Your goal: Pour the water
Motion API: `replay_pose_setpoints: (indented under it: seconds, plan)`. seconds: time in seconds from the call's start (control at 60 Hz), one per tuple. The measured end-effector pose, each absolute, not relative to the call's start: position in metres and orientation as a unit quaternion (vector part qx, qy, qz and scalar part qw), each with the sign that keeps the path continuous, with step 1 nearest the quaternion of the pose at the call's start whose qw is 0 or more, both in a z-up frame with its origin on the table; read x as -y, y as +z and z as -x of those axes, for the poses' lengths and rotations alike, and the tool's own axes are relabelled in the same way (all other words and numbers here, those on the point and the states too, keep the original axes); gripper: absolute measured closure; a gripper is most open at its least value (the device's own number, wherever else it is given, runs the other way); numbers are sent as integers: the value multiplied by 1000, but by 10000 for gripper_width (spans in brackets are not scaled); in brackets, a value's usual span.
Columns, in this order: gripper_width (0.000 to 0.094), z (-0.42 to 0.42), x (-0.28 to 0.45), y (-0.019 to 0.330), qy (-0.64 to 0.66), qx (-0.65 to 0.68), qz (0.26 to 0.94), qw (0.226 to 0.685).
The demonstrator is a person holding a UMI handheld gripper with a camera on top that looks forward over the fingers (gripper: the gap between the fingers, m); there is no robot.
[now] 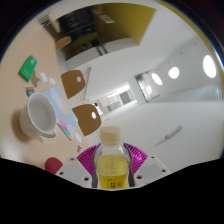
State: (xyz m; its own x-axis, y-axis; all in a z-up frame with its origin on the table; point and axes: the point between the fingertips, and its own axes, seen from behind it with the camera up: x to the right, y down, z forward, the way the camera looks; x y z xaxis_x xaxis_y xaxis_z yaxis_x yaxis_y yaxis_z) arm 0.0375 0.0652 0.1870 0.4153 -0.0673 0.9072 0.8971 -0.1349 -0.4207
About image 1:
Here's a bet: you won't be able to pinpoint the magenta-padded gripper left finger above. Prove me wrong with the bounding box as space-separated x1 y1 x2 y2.
54 143 102 188

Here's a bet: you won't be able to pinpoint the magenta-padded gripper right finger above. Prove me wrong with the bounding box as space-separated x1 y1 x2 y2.
123 142 172 188

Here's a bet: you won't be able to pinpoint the yellow drink bottle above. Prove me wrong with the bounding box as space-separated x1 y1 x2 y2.
93 125 132 191

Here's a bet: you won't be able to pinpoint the flat round red coaster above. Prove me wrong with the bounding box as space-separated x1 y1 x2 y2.
44 157 64 175

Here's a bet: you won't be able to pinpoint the wooden chair with oval hole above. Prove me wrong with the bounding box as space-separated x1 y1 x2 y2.
54 35 73 51
72 103 102 137
60 69 86 100

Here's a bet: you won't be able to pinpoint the colourful printed paper sheet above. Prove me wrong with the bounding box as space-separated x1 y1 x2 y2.
43 85 78 142

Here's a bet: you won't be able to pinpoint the white ceramic mug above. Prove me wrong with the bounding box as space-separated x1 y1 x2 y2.
18 92 58 139

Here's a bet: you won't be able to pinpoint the green balcony plant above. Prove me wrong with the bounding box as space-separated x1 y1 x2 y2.
134 73 148 91

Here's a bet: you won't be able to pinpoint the small orange blue sticker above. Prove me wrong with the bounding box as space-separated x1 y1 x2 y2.
23 84 36 98

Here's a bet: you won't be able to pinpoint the wooden stair handrail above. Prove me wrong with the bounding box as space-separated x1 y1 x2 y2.
83 66 93 98

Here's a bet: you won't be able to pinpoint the small green box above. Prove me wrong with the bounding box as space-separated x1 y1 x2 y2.
18 55 38 83

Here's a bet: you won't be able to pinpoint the round ceiling lights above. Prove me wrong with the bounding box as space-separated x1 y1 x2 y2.
151 54 218 87

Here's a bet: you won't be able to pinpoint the small wooden side table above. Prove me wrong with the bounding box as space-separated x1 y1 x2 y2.
39 13 63 34

